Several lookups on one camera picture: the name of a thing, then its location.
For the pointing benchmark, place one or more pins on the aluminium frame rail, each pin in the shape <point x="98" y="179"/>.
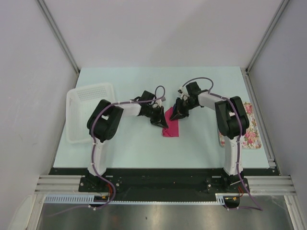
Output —
<point x="58" y="184"/>

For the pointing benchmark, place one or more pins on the white plastic basket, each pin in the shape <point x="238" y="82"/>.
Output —
<point x="80" y="104"/>

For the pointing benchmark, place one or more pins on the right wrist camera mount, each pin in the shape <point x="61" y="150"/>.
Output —
<point x="183" y="94"/>

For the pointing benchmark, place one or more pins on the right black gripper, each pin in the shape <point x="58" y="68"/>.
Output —
<point x="178" y="112"/>

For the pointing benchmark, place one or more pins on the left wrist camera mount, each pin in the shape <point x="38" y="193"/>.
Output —
<point x="158" y="103"/>

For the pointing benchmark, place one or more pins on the white slotted cable duct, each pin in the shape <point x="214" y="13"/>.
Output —
<point x="99" y="200"/>

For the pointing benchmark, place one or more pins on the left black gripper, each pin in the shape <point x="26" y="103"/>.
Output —
<point x="159" y="120"/>

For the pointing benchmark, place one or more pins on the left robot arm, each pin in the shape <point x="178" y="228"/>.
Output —
<point x="105" y="119"/>

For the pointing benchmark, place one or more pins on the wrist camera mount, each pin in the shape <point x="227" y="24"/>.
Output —
<point x="158" y="103"/>
<point x="183" y="94"/>

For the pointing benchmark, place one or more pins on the floral cloth mat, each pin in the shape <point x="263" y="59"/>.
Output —
<point x="251" y="140"/>

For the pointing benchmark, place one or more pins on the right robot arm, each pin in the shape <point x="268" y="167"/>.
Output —
<point x="231" y="118"/>

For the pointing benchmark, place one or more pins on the pink paper napkin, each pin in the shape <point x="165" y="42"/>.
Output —
<point x="173" y="126"/>

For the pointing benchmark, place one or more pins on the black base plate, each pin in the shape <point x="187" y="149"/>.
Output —
<point x="155" y="184"/>

